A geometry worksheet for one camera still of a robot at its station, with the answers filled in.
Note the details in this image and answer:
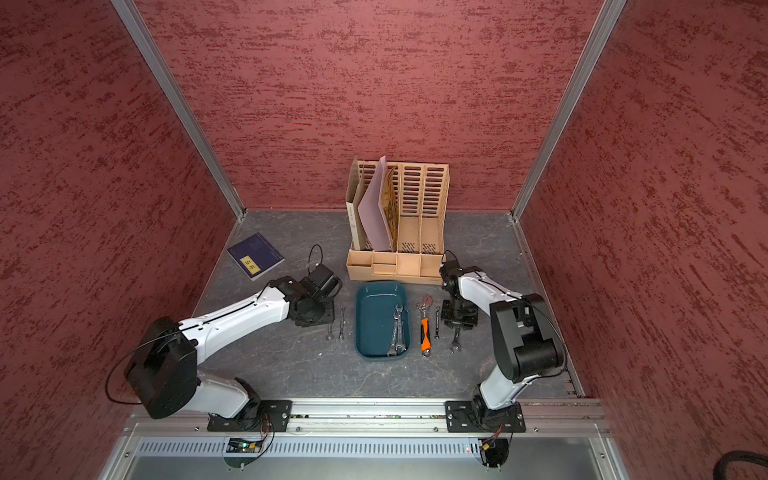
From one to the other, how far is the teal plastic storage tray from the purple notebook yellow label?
0.37 m

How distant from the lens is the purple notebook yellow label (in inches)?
40.7

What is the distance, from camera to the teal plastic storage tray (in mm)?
868

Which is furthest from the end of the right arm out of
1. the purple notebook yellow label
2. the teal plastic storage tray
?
the purple notebook yellow label

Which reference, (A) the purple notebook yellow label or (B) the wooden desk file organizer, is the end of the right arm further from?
(A) the purple notebook yellow label

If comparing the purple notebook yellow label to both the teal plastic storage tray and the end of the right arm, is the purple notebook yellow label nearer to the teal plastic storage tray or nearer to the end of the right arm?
the teal plastic storage tray
